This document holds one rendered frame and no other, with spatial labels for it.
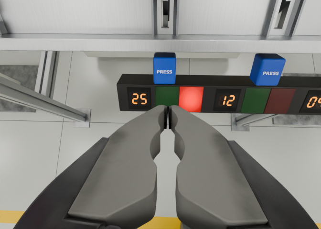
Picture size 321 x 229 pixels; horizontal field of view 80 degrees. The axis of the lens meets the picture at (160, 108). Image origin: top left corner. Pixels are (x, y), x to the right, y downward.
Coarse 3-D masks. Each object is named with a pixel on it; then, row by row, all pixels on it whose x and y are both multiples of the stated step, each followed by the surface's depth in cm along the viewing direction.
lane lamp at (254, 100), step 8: (248, 88) 23; (256, 88) 23; (264, 88) 23; (248, 96) 24; (256, 96) 24; (264, 96) 24; (248, 104) 24; (256, 104) 24; (264, 104) 24; (240, 112) 25; (248, 112) 25; (256, 112) 25
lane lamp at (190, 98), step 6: (180, 90) 24; (186, 90) 24; (192, 90) 24; (198, 90) 24; (180, 96) 24; (186, 96) 24; (192, 96) 24; (198, 96) 24; (180, 102) 25; (186, 102) 25; (192, 102) 25; (198, 102) 25; (186, 108) 25; (192, 108) 25; (198, 108) 25
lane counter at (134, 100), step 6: (132, 90) 24; (138, 90) 24; (144, 90) 24; (150, 90) 24; (132, 96) 24; (138, 96) 24; (144, 96) 24; (150, 96) 24; (132, 102) 25; (138, 102) 25; (144, 102) 25; (150, 102) 25; (132, 108) 25; (138, 108) 25; (144, 108) 25; (150, 108) 25
